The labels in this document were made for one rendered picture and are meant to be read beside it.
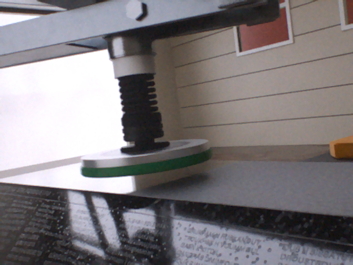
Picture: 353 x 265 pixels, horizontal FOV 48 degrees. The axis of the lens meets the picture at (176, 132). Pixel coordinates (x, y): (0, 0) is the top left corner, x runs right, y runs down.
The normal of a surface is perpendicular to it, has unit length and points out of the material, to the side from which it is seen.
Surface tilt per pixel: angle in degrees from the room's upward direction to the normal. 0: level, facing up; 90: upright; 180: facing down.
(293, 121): 90
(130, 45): 90
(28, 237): 45
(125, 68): 90
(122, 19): 90
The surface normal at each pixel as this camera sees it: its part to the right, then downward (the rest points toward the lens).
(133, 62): 0.08, 0.04
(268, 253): -0.59, -0.61
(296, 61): -0.75, 0.13
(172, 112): 0.65, -0.04
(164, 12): -0.40, 0.10
